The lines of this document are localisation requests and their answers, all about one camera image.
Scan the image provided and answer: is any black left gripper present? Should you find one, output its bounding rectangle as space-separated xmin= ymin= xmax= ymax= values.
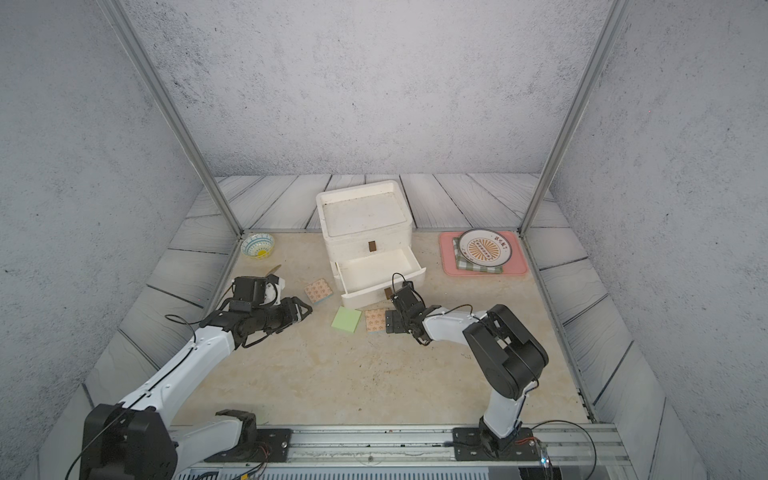
xmin=251 ymin=295 xmax=314 ymax=334

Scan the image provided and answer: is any green sticky pad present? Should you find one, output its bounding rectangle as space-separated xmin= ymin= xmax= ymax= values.
xmin=331 ymin=306 xmax=362 ymax=333

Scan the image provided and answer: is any white drawer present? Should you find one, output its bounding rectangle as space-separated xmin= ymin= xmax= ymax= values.
xmin=331 ymin=247 xmax=426 ymax=309

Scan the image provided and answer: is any white drawer cabinet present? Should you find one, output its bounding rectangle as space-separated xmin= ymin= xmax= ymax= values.
xmin=316 ymin=180 xmax=413 ymax=281

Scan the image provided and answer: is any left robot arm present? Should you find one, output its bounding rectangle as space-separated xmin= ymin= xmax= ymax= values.
xmin=71 ymin=297 xmax=313 ymax=479

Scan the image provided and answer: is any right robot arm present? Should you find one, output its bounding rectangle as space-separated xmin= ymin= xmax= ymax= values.
xmin=386 ymin=281 xmax=549 ymax=450

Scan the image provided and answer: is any patterned sticky pad middle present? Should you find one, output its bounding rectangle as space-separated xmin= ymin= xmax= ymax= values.
xmin=364 ymin=308 xmax=387 ymax=333

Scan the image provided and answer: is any patterned sticky pad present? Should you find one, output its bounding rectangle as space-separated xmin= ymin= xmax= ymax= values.
xmin=304 ymin=279 xmax=333 ymax=304
xmin=364 ymin=308 xmax=387 ymax=333

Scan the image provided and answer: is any patterned sticky pad far left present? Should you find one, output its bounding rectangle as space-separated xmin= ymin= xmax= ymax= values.
xmin=304 ymin=279 xmax=333 ymax=304

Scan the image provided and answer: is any small patterned bowl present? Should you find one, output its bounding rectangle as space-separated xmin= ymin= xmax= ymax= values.
xmin=240 ymin=233 xmax=276 ymax=259

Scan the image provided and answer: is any green checkered cloth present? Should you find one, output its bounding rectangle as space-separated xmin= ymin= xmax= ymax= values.
xmin=452 ymin=237 xmax=503 ymax=274

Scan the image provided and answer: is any pink plastic tray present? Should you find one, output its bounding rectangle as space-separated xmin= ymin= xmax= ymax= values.
xmin=438 ymin=231 xmax=528 ymax=278

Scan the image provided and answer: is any white patterned plate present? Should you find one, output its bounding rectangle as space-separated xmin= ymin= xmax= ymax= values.
xmin=458 ymin=229 xmax=513 ymax=267

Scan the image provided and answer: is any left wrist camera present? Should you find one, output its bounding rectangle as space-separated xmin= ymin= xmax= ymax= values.
xmin=229 ymin=274 xmax=285 ymax=312

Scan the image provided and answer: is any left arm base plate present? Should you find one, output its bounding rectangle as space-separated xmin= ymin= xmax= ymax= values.
xmin=204 ymin=428 xmax=293 ymax=463

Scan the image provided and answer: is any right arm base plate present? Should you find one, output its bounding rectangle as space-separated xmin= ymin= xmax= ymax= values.
xmin=445 ymin=421 xmax=541 ymax=462

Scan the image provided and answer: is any aluminium front rail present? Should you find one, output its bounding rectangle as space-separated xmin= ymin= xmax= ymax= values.
xmin=173 ymin=422 xmax=637 ymax=479

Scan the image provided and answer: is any aluminium frame post left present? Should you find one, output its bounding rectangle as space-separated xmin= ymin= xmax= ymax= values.
xmin=97 ymin=0 xmax=244 ymax=239

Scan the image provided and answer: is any aluminium frame post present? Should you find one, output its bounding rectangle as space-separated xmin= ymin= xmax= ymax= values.
xmin=97 ymin=0 xmax=244 ymax=239
xmin=518 ymin=0 xmax=631 ymax=237

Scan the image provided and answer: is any aluminium frame post right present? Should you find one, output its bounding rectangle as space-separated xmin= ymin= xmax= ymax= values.
xmin=518 ymin=0 xmax=631 ymax=237

